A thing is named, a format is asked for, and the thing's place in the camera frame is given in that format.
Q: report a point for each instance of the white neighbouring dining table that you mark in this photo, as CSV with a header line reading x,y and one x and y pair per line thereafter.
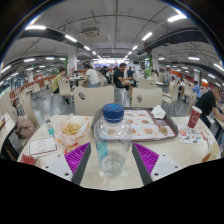
x,y
6,133

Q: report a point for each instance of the person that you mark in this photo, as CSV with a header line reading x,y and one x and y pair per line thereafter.
x,y
91,76
206,103
57,81
118,76
196,90

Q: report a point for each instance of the plastic bag with fried food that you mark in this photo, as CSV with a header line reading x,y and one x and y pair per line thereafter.
x,y
71,128

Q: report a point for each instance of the red paper cup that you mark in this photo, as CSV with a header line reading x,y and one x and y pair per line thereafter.
x,y
194,117

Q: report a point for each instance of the ceiling strip lights group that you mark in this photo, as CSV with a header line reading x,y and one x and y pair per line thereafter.
x,y
176,17

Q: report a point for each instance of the crumpled white napkin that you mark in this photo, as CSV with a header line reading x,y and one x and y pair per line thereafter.
x,y
158,112

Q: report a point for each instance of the beige chair with oval hole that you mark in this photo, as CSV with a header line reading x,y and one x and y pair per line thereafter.
x,y
146,98
93,100

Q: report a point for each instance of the small clear bottle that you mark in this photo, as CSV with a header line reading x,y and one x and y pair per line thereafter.
x,y
50,128

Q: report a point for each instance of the ceiling air conditioner unit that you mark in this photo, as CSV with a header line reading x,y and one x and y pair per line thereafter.
x,y
90,32

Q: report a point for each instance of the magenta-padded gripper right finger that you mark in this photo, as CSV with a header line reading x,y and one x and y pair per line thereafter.
x,y
148,160

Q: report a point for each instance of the pink backpack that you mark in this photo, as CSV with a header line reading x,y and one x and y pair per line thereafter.
x,y
26,126

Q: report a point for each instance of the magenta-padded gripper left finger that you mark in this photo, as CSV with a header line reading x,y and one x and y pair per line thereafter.
x,y
75,160

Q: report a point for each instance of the white paper card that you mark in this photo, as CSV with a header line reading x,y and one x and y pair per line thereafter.
x,y
41,146

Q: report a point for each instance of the printed paper tray liner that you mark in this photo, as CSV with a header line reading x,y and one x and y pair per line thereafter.
x,y
143,116

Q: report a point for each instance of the clear water bottle blue cap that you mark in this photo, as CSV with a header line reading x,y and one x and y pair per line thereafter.
x,y
112,143

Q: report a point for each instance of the beige dining chairs group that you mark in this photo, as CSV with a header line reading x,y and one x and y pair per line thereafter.
x,y
65,87

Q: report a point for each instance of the colourful printed sticker sheet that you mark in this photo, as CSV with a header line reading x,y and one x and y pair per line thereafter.
x,y
190,135

